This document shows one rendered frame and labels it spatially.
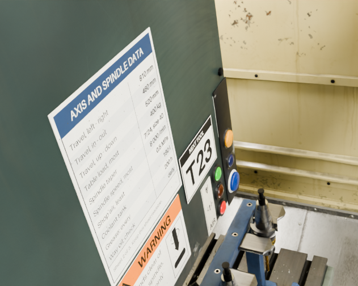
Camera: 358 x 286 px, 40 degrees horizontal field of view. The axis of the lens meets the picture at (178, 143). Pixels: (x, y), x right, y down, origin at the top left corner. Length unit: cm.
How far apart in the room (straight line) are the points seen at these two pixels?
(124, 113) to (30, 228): 14
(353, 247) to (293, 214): 22
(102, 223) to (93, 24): 17
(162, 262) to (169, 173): 10
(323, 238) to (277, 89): 53
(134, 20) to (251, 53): 101
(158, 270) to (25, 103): 29
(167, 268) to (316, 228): 116
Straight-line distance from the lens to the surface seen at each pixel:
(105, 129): 43
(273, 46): 142
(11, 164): 35
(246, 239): 116
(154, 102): 50
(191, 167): 60
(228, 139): 69
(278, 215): 120
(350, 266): 167
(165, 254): 58
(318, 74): 143
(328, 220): 173
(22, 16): 35
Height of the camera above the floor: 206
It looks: 35 degrees down
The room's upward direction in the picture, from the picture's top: 11 degrees counter-clockwise
